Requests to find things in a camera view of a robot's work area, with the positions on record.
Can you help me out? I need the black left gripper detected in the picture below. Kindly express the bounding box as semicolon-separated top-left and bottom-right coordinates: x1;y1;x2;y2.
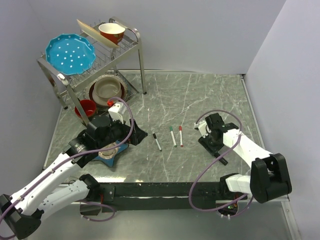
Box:
97;114;148;149

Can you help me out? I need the thin white pen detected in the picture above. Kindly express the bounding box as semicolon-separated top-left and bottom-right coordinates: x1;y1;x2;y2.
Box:
152;132;162;152

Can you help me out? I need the white marker with green tip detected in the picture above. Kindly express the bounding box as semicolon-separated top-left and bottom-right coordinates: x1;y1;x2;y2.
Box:
169;126;177;148

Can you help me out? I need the white marker with red tip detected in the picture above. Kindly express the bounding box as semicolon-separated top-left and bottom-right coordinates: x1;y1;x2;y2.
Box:
178;125;184;147

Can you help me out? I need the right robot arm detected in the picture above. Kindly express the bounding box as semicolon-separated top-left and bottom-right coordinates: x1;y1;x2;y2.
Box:
194;113;292;204

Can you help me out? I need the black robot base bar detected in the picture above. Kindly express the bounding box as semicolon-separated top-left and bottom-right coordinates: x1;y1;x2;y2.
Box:
79;181;248;216

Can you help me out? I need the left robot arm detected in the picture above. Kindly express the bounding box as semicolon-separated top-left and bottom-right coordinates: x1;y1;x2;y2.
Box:
0;116;148;240

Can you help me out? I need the small glass bowl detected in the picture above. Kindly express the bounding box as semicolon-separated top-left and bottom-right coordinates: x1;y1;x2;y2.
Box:
98;142;119;160

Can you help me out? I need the blue star shaped dish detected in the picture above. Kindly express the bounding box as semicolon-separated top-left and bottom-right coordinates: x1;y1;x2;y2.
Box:
92;143;129;168

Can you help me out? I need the red cup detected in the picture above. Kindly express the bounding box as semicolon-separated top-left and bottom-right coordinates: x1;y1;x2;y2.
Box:
79;99;97;121

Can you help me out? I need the beige bowl on rack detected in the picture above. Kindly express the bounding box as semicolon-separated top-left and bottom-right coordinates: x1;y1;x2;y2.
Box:
94;76;121;101

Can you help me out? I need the metal dish rack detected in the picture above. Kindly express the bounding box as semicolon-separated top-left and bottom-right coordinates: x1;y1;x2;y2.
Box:
37;16;147;110

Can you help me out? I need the red and white bowl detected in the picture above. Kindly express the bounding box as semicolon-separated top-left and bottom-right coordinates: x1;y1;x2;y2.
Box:
98;22;126;45

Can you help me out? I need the blue polka dot plate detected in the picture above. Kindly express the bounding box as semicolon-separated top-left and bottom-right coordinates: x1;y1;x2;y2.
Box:
45;33;96;76

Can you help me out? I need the beige rectangular plate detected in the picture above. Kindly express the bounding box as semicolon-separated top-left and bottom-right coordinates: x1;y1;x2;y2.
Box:
77;19;120;49

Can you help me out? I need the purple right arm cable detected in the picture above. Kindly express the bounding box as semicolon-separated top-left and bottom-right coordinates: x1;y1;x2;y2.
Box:
188;109;255;219

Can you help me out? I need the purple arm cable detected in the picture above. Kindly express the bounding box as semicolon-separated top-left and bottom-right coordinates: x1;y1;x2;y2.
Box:
188;109;255;219
0;96;136;240

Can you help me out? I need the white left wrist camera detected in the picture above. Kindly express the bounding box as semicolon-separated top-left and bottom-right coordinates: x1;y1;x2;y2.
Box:
108;101;128;124

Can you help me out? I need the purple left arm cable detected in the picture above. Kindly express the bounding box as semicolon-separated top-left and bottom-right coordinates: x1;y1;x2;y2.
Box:
0;96;136;240

